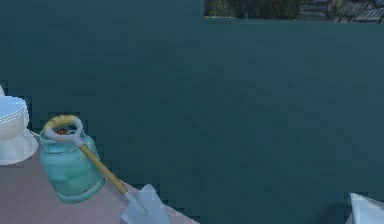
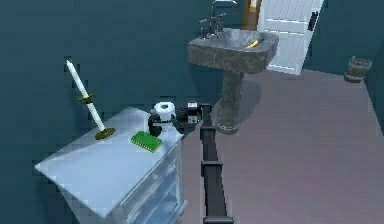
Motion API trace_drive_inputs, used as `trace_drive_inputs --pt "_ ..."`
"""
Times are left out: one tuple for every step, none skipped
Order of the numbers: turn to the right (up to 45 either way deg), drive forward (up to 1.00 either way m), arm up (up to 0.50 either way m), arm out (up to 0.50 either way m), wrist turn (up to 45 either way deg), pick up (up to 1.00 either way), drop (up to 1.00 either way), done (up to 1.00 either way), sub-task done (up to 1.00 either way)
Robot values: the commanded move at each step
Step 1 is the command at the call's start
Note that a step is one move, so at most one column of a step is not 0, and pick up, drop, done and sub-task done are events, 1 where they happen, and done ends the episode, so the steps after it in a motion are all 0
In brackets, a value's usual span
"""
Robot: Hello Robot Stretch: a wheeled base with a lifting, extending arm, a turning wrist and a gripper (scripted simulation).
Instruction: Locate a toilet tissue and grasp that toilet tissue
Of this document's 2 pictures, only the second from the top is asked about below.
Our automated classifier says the black door handle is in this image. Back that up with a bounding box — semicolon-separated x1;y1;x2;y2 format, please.
307;11;320;32

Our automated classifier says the white panelled room door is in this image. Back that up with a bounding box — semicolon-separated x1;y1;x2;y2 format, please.
257;0;325;76

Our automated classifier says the green rectangular sponge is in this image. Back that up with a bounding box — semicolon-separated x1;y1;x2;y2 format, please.
130;130;164;154

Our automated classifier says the white candle on brass holder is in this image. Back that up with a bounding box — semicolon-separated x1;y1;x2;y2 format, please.
65;59;116;141

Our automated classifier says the white toilet tissue roll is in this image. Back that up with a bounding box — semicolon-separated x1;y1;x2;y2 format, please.
153;101;176;123

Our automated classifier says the pale blue cabinet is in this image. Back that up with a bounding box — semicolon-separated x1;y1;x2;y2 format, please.
34;106;188;224

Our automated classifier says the small orange object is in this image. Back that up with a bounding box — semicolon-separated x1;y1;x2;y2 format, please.
245;39;261;50

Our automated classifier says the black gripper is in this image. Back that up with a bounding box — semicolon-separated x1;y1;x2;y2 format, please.
147;106;190;137

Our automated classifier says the grey stone pedestal sink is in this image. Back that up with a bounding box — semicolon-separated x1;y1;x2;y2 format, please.
187;28;280;136

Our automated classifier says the dark grey metal faucet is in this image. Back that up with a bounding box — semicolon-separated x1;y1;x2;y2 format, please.
198;0;239;40

